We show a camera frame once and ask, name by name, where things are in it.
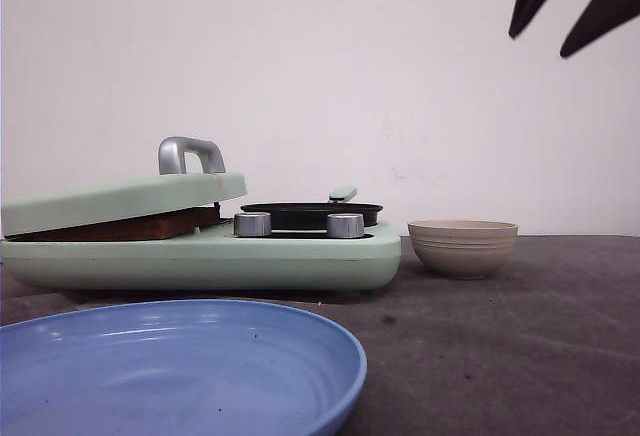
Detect breakfast maker hinged lid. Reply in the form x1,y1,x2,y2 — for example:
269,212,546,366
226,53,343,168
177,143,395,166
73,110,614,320
1,136,247,238

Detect white bread slice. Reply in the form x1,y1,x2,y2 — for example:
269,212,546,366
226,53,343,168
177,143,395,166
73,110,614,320
6,206,222,242

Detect mint green breakfast maker base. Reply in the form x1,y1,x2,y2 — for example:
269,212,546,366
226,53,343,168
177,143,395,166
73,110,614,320
1,221,401,291

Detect beige ribbed bowl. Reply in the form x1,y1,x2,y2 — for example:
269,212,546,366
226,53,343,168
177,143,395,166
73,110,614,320
407,220,519,280

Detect right silver control knob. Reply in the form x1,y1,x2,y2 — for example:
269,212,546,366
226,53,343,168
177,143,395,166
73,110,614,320
326,213,365,239

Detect silver control knob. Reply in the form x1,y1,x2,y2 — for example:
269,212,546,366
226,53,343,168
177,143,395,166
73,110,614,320
326,213,365,239
233,212,272,238

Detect left silver control knob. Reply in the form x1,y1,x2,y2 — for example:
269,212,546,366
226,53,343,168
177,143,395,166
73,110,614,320
233,212,272,238

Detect blue plastic plate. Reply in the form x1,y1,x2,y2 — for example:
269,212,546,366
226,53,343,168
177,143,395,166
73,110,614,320
1,300,367,435

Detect black frying pan green handle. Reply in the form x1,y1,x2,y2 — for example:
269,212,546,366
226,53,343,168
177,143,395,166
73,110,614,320
241,185,383,231

